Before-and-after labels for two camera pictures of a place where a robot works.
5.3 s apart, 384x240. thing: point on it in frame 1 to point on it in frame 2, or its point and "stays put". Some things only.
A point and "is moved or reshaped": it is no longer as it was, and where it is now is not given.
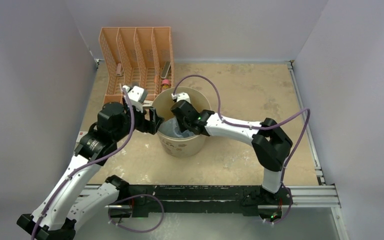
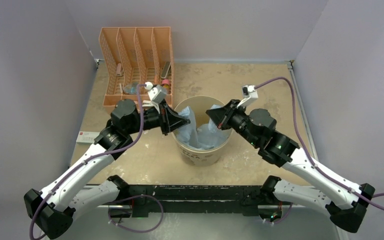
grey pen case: (165, 69) stays put
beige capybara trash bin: (188, 147) is moved or reshaped
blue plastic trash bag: (170, 127) is moved or reshaped
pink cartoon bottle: (165, 84) stays put
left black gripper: (148, 126) to (169, 120)
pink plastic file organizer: (139, 56) stays put
